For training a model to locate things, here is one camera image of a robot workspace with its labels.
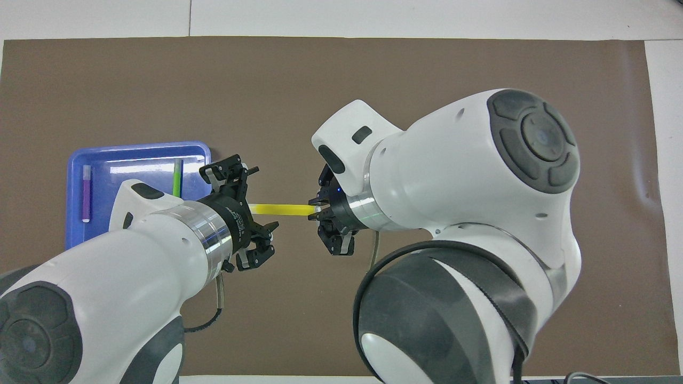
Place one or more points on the yellow marker pen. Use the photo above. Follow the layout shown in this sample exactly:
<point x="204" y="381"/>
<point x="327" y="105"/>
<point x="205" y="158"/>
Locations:
<point x="283" y="209"/>

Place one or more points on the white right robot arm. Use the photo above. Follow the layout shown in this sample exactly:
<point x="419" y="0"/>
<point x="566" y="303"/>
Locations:
<point x="453" y="170"/>

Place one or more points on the green marker pen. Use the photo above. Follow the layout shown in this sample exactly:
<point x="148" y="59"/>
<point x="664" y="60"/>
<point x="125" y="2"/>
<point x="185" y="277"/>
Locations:
<point x="177" y="178"/>

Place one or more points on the blue plastic tray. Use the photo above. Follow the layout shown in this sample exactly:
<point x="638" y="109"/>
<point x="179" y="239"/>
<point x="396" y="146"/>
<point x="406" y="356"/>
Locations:
<point x="106" y="160"/>

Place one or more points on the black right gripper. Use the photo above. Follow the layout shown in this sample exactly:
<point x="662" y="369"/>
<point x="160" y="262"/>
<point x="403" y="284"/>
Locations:
<point x="336" y="218"/>

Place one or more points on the purple marker pen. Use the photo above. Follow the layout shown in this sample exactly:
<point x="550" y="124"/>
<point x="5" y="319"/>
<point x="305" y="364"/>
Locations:
<point x="86" y="194"/>

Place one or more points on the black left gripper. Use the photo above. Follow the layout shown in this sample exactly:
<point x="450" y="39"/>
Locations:
<point x="235" y="218"/>

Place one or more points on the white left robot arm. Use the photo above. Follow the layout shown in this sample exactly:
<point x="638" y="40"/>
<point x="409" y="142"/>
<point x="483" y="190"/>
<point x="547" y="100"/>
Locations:
<point x="106" y="266"/>

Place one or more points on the brown table mat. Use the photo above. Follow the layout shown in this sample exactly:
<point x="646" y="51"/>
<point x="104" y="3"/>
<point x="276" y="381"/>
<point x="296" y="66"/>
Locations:
<point x="341" y="80"/>

